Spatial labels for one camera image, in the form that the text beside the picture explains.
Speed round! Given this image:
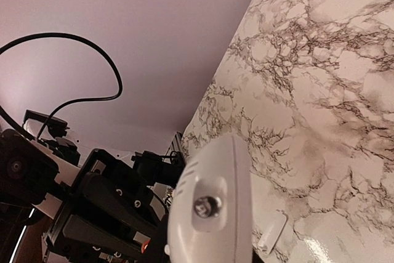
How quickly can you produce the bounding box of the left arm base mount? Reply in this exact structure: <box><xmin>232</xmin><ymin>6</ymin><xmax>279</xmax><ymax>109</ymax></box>
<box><xmin>131</xmin><ymin>151</ymin><xmax>186</xmax><ymax>188</ymax></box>

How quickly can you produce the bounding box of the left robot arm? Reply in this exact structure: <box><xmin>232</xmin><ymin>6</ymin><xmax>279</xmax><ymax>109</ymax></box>
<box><xmin>1</xmin><ymin>111</ymin><xmax>175</xmax><ymax>262</ymax></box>

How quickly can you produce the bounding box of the white remote control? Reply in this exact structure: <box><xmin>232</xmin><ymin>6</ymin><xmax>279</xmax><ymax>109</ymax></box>
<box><xmin>166</xmin><ymin>133</ymin><xmax>252</xmax><ymax>263</ymax></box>

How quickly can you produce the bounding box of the white battery cover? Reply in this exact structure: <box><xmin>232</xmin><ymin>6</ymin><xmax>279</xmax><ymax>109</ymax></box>
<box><xmin>257</xmin><ymin>210</ymin><xmax>288</xmax><ymax>255</ymax></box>

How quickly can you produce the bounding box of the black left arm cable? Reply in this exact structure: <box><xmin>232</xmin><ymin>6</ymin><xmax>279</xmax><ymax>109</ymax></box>
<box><xmin>0</xmin><ymin>31</ymin><xmax>124</xmax><ymax>140</ymax></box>

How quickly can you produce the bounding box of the orange battery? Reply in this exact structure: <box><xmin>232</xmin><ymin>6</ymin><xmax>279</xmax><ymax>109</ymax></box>
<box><xmin>141</xmin><ymin>240</ymin><xmax>150</xmax><ymax>253</ymax></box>

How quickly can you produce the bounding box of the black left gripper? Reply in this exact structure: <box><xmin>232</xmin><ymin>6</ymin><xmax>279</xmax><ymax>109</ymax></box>
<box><xmin>45</xmin><ymin>149</ymin><xmax>168</xmax><ymax>262</ymax></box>

